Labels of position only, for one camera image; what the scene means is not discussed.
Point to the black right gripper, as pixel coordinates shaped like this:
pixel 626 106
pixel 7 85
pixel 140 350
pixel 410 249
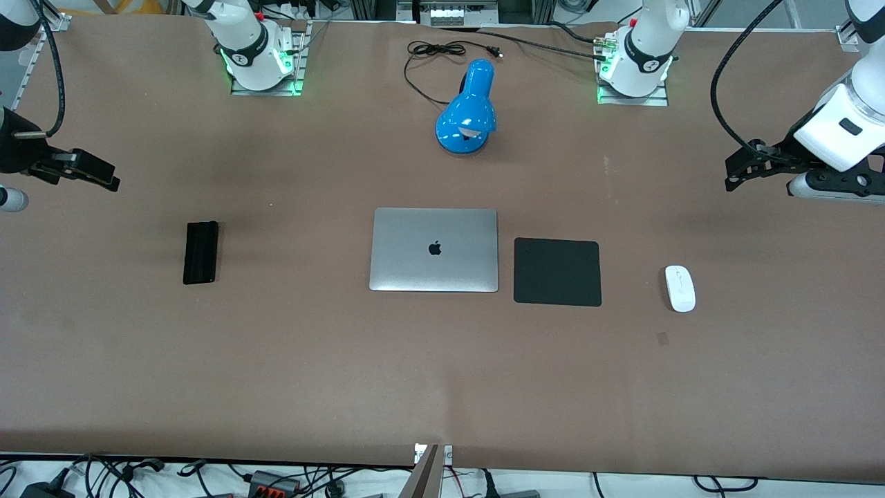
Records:
pixel 15 153

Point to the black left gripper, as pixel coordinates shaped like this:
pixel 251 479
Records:
pixel 782 153

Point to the white computer mouse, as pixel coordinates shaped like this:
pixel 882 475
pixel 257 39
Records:
pixel 680 289

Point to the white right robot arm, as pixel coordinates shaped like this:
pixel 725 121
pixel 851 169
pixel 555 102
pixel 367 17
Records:
pixel 249 41

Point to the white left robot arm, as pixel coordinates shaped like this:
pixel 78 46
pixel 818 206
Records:
pixel 840 117

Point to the black mouse pad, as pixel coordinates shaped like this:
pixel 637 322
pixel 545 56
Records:
pixel 557 272

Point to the blue desk lamp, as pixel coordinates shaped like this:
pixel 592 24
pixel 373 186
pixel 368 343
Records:
pixel 467 114

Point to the black power adapter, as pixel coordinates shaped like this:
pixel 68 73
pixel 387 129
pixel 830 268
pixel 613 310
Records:
pixel 45 490

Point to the silver closed laptop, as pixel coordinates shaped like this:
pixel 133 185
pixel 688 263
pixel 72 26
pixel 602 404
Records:
pixel 433 266

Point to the grey orange connector box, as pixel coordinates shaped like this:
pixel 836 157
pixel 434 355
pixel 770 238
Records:
pixel 274 483

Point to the aluminium left arm base plate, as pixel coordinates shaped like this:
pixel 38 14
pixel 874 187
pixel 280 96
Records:
pixel 657 99

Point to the aluminium frame profile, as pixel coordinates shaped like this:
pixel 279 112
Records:
pixel 38 52

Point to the aluminium corner bracket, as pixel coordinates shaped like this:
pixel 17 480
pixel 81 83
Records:
pixel 847 38

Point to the aluminium right arm base plate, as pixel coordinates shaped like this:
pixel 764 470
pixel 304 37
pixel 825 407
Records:
pixel 240 86

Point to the grey post with bracket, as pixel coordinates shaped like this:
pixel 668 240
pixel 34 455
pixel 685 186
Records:
pixel 423 477

